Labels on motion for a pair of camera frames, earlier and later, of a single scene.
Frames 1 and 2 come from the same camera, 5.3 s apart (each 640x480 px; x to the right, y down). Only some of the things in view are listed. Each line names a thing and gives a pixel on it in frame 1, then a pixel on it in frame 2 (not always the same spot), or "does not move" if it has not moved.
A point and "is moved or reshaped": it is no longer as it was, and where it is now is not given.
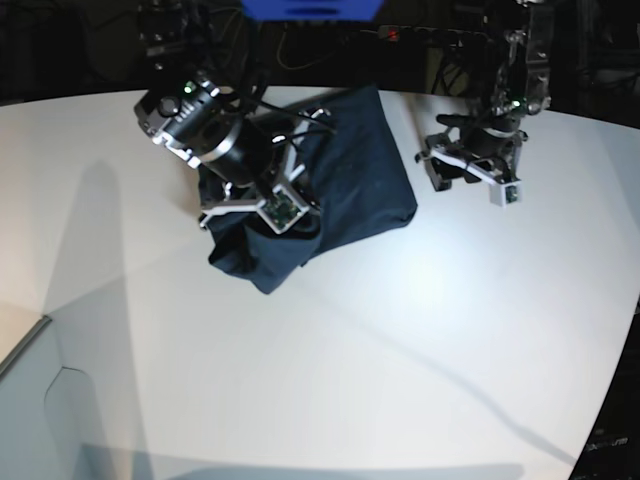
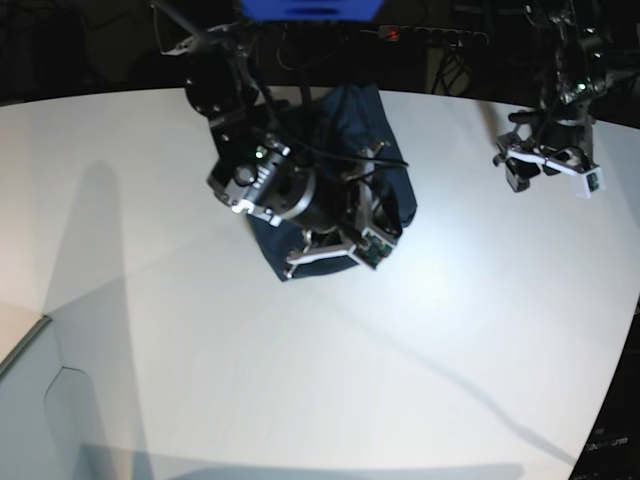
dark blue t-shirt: (359, 178) is moved or reshaped
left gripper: (254, 160) → (340, 205)
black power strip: (417, 37) does not move
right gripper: (477, 147) → (538, 142)
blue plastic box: (312, 10) does not move
